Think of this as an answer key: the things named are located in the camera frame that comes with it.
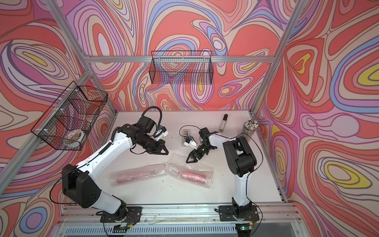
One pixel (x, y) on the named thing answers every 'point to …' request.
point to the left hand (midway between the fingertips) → (169, 153)
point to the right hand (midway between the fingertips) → (192, 162)
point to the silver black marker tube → (223, 123)
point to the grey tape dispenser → (185, 133)
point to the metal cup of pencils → (250, 125)
